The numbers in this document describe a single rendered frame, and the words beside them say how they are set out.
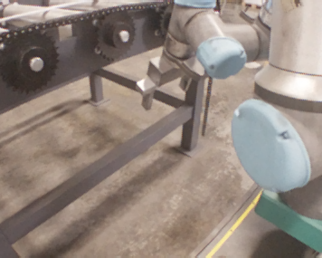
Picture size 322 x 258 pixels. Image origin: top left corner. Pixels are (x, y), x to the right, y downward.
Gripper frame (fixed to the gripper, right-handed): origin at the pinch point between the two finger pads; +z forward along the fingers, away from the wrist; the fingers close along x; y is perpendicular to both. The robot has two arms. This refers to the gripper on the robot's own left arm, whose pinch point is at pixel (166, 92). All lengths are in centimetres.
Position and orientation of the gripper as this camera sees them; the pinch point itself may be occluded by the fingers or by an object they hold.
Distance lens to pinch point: 70.5
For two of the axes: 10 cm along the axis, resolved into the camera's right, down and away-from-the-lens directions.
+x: -7.8, 4.5, -4.4
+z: -1.8, 5.2, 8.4
